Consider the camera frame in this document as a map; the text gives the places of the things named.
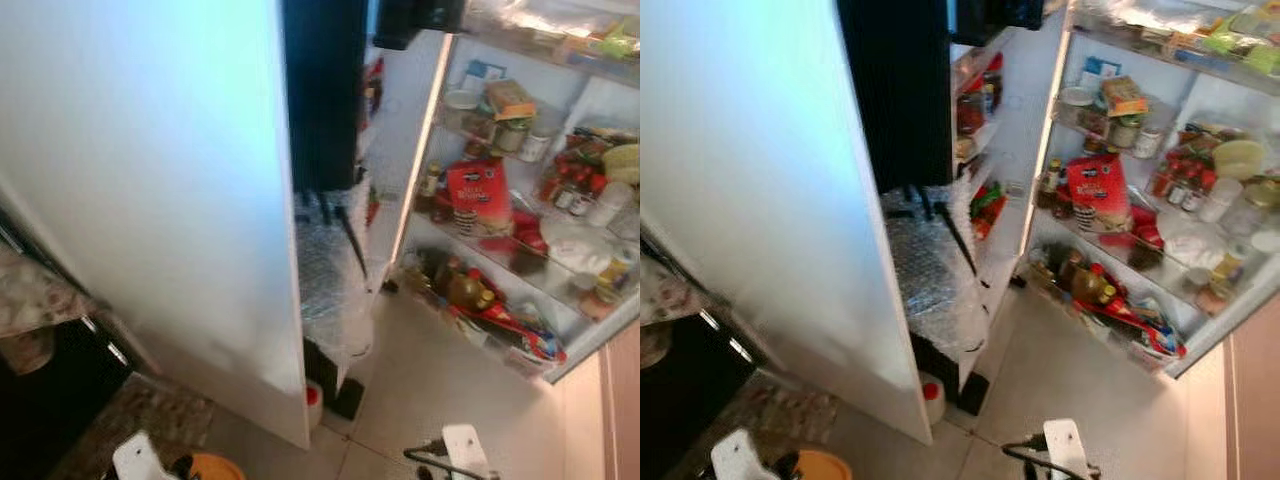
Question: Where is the orange brown food box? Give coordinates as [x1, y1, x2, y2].
[1103, 75, 1149, 118]
[486, 78, 538, 123]

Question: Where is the white tall cup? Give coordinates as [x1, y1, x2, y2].
[590, 180, 633, 229]
[1203, 178, 1244, 223]

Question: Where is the pale yellow bowl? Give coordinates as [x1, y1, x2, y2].
[1212, 140, 1266, 181]
[602, 143, 641, 186]

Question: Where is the bubble wrap sheet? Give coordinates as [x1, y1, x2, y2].
[880, 180, 991, 366]
[296, 180, 386, 363]

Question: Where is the long red bag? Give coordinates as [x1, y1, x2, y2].
[1080, 290, 1188, 359]
[450, 300, 566, 363]

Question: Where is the white plastic bag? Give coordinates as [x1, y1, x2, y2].
[1160, 215, 1226, 269]
[540, 218, 613, 273]

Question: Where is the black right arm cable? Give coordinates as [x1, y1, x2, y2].
[403, 443, 471, 480]
[1002, 436, 1051, 476]

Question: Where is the tan round plastic container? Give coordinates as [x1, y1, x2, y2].
[190, 453, 247, 480]
[798, 450, 854, 480]

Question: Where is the patterned floor mat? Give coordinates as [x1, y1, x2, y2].
[45, 372, 216, 480]
[665, 368, 841, 480]

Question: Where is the fridge body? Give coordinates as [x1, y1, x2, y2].
[1015, 0, 1280, 381]
[385, 0, 641, 386]

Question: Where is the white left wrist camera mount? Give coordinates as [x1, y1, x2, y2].
[112, 431, 177, 480]
[711, 429, 778, 480]

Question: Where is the red biscuit bag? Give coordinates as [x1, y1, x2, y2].
[1066, 152, 1133, 236]
[446, 158, 516, 239]

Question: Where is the amber jar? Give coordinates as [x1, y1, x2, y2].
[1068, 262, 1116, 306]
[447, 268, 496, 311]

